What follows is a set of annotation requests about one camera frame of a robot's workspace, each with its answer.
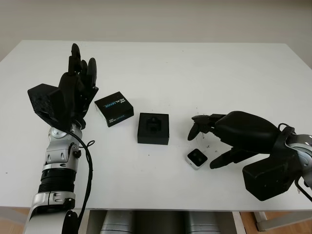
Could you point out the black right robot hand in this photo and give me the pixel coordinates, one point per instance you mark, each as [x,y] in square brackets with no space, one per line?
[248,134]

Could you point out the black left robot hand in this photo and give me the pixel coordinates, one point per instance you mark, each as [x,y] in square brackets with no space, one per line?
[73,97]

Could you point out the small silver camera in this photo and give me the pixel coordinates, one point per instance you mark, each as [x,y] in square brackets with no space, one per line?
[196,159]

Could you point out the black RealSense box lid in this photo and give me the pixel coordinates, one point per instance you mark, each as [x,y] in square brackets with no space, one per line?
[113,107]

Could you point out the white table leg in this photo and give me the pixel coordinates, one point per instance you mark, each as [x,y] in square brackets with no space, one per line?
[260,220]

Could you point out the grey robot torso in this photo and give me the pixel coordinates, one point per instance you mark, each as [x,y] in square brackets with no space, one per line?
[158,223]

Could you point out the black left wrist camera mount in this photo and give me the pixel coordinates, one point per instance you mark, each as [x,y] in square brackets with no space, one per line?
[44,102]

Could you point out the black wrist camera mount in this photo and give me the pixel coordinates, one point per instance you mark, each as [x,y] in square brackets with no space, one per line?
[268,178]
[44,102]

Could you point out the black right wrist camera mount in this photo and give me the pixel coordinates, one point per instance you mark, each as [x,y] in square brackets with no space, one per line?
[268,178]

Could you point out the black camera box base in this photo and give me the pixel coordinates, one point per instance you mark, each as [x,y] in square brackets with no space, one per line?
[153,137]

